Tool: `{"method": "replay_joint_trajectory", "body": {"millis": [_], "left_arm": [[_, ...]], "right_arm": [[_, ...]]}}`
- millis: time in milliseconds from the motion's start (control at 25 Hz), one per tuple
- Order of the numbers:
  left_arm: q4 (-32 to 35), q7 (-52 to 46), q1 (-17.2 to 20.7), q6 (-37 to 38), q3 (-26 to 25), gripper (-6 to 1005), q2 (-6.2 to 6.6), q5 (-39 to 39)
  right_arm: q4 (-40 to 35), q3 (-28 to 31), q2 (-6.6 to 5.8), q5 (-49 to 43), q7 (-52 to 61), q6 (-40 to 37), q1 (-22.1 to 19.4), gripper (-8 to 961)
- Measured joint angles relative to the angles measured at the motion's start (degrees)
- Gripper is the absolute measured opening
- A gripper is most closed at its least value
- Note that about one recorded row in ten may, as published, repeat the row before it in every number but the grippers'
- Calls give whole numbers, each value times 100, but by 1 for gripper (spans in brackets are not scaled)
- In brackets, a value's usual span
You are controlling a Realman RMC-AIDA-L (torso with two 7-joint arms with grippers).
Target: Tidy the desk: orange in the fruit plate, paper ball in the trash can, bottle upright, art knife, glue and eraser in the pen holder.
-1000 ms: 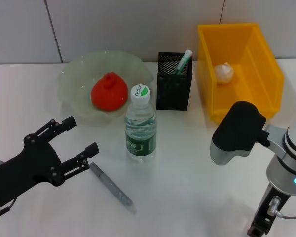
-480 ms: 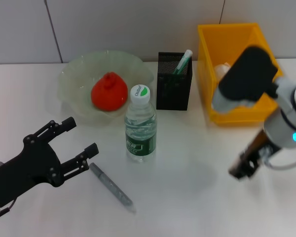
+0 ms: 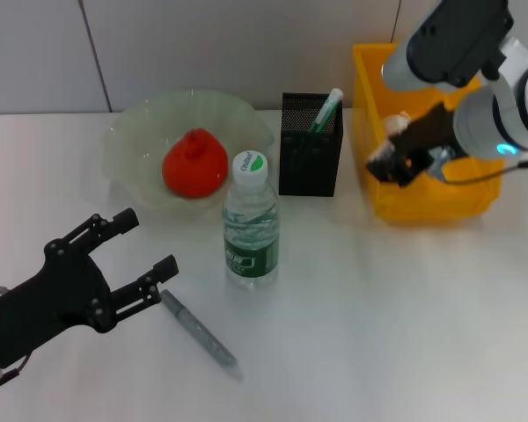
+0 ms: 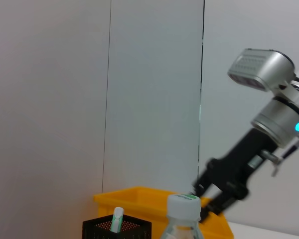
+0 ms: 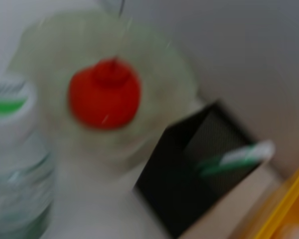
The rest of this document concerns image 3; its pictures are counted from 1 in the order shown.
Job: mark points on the red round fruit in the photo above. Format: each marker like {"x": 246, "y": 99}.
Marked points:
{"x": 198, "y": 162}

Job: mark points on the mint green utility knife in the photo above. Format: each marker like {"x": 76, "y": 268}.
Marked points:
{"x": 327, "y": 107}

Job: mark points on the white paper ball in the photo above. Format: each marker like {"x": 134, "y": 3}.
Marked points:
{"x": 396, "y": 121}

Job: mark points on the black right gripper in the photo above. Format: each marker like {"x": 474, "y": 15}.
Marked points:
{"x": 431, "y": 129}

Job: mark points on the black mesh pen holder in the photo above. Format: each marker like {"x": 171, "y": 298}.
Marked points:
{"x": 310, "y": 167}

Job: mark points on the yellow plastic storage bin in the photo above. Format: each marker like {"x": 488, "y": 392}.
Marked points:
{"x": 440, "y": 198}

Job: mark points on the grey marker pen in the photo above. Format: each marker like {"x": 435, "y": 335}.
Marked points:
{"x": 198, "y": 332}

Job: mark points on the translucent wavy glass fruit plate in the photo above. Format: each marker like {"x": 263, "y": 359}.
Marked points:
{"x": 136, "y": 132}

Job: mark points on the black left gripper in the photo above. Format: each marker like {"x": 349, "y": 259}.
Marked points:
{"x": 53, "y": 299}

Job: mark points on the clear water bottle green label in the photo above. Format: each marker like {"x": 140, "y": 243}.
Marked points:
{"x": 251, "y": 233}

